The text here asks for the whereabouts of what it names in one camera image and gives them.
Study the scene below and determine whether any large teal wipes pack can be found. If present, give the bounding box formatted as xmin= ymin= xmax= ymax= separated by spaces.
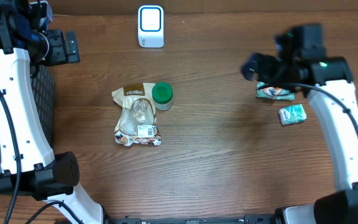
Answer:
xmin=256 ymin=82 xmax=295 ymax=101

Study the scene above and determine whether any small teal tissue pack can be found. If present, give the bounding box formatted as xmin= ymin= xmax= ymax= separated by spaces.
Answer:
xmin=278 ymin=104 xmax=307 ymax=126

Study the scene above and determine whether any green lid jar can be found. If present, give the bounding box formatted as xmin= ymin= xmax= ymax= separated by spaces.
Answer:
xmin=152 ymin=82 xmax=173 ymax=111

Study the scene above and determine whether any brown snack bag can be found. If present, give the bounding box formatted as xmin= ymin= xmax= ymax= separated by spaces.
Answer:
xmin=112 ymin=83 xmax=162 ymax=147

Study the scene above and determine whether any orange tissue pack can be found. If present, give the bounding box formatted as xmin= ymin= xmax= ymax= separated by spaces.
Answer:
xmin=262 ymin=86 xmax=291 ymax=98

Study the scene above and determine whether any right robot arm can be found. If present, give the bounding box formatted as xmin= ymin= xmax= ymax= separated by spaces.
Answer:
xmin=241 ymin=23 xmax=358 ymax=223

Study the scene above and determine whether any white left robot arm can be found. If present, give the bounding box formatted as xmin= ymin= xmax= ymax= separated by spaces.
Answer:
xmin=0 ymin=1 xmax=109 ymax=223

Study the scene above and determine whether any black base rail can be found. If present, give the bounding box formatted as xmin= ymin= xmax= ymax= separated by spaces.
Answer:
xmin=108 ymin=214 xmax=281 ymax=224

